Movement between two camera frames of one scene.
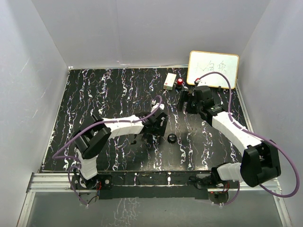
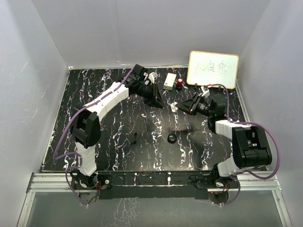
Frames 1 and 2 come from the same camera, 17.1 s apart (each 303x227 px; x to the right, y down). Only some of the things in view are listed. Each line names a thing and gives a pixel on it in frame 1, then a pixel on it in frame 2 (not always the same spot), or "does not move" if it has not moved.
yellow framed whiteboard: [200, 63] does not move
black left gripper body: [158, 130] to [146, 91]
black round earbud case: [172, 138] does not move
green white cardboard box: [169, 81] does not move
